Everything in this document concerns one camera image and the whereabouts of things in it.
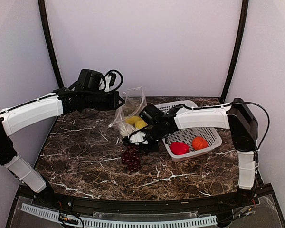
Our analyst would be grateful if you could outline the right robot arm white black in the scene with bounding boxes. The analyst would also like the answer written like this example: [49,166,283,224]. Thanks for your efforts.
[129,98,263,206]

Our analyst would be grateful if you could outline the black frame post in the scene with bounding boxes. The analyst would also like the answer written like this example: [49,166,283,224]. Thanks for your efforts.
[219,0,249,103]
[38,0,64,88]

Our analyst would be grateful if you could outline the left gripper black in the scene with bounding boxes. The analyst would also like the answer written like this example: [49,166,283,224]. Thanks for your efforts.
[84,90,125,110]

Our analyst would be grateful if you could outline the white toy cauliflower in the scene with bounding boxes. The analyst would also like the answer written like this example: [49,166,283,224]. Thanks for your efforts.
[119,123,136,137]

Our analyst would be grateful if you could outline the white slotted cable duct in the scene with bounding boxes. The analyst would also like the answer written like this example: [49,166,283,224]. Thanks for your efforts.
[21,203,217,228]

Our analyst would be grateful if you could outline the orange toy pumpkin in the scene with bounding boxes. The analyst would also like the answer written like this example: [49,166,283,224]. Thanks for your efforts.
[192,136,209,151]

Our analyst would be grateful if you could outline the small circuit board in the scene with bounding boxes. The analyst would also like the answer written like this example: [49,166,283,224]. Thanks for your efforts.
[58,214,79,225]

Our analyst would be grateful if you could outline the clear zip top bag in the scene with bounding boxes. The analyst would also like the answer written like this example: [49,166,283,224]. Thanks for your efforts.
[108,86,147,132]

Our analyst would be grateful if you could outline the black front rail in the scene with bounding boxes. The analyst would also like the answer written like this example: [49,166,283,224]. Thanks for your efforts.
[33,185,270,215]

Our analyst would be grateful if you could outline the left black frame post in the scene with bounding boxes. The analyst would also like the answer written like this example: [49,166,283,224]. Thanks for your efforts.
[38,0,64,88]

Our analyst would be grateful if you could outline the red toy bell pepper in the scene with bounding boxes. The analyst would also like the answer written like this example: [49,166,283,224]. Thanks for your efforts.
[170,142,190,155]

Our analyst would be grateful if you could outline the yellow toy corn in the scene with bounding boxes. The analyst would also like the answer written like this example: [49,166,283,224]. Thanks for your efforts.
[125,116,142,125]

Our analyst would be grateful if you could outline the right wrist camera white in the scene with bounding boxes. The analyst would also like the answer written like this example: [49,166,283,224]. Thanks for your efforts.
[123,132,148,146]

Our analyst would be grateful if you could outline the dark red toy grapes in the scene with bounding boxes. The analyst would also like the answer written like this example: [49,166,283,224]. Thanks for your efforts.
[121,146,141,172]

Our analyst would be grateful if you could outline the white plastic mesh basket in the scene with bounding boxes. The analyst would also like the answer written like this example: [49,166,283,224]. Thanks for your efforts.
[154,100,223,162]

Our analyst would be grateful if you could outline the right black frame post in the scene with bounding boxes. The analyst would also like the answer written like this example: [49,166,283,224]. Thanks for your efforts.
[219,0,249,103]

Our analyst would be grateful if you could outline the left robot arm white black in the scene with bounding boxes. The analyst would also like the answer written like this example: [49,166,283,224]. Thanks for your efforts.
[0,69,124,207]

